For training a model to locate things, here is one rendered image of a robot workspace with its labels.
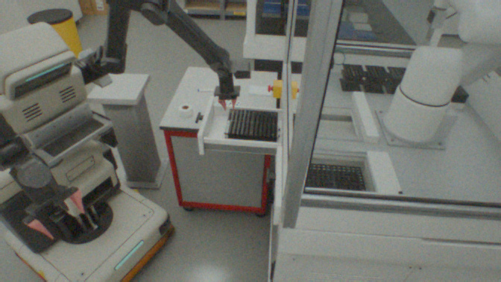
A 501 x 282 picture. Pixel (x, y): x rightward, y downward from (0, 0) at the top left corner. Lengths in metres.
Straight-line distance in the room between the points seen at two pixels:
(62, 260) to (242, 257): 0.95
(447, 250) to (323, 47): 0.79
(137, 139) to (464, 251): 1.76
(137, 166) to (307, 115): 1.76
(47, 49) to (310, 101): 0.78
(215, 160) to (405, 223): 1.06
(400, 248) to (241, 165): 0.95
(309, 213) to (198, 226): 1.29
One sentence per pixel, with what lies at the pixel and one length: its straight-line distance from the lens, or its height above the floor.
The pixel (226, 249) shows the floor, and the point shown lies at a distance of 1.99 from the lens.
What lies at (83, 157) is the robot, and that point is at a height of 0.89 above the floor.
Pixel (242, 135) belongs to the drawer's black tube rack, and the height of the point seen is 0.90.
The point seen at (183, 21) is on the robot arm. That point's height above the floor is 1.42.
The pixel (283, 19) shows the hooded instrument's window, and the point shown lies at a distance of 2.01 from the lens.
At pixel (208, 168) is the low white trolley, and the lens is 1.77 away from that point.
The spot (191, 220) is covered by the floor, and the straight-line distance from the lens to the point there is 2.12.
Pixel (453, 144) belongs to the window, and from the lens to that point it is 0.81.
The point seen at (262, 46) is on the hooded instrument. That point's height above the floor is 0.89.
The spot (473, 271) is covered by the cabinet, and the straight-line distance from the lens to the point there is 1.35.
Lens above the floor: 1.73
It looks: 41 degrees down
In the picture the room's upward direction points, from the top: 2 degrees clockwise
